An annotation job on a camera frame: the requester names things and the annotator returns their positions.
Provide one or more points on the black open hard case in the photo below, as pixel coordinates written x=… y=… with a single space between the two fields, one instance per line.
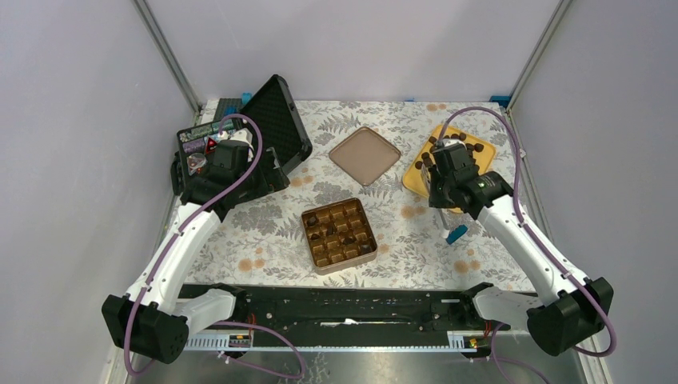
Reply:
x=266 y=133

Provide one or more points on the brown square tin lid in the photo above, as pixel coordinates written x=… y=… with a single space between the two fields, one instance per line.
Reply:
x=365 y=155

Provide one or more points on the gold chocolate tin box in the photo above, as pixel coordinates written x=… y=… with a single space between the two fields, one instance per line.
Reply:
x=341 y=238

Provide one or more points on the blue toy brick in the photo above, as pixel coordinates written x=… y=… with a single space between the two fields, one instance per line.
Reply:
x=455 y=234

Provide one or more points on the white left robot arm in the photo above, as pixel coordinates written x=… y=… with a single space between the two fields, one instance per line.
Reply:
x=148 y=320

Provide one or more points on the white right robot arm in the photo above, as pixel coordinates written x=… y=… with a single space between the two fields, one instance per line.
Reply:
x=569 y=307

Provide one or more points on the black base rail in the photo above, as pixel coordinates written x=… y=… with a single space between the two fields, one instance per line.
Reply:
x=353 y=319

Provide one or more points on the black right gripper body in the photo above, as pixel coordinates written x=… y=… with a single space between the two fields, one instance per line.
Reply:
x=440 y=196

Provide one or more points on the long metal tongs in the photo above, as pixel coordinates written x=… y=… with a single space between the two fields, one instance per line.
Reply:
x=443 y=223

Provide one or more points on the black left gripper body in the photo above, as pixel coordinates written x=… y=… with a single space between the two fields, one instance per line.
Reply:
x=243 y=190

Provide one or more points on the yellow plastic tray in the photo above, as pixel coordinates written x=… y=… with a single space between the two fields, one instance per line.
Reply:
x=412 y=179

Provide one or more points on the floral tablecloth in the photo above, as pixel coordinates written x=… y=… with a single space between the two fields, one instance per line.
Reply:
x=261 y=242

